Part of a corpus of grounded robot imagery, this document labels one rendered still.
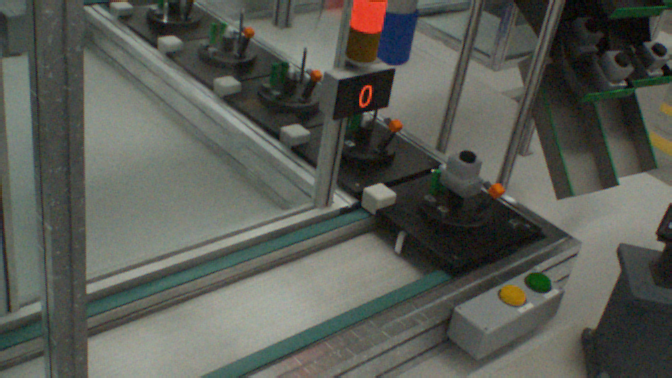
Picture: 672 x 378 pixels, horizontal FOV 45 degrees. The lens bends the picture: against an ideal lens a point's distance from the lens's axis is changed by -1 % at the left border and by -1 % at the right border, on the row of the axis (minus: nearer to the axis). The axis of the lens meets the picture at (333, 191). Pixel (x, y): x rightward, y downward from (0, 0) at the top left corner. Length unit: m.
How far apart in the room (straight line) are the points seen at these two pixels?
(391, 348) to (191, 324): 0.30
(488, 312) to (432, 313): 0.09
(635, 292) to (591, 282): 0.36
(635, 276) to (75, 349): 0.86
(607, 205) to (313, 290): 0.83
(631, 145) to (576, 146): 0.18
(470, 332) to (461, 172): 0.30
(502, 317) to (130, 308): 0.57
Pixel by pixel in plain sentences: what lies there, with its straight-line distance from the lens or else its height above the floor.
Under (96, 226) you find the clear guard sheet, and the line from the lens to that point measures 1.20.
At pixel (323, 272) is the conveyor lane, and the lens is 1.37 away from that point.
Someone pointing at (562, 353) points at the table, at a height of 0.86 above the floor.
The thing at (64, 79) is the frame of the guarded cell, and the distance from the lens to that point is 0.63.
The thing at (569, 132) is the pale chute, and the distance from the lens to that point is 1.67.
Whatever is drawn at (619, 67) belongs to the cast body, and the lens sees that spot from 1.55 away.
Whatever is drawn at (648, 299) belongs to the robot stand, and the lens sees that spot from 1.29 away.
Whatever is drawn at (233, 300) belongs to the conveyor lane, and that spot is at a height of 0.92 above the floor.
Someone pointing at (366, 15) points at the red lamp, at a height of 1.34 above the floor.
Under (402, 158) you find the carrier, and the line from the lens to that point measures 1.64.
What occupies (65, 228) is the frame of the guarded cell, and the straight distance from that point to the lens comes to 0.69.
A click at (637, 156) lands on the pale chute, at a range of 1.82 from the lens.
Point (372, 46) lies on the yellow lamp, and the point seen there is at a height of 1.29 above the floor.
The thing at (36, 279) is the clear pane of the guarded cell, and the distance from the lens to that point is 0.72.
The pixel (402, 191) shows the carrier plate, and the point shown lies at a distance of 1.53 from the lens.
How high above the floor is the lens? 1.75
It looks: 32 degrees down
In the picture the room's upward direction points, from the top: 10 degrees clockwise
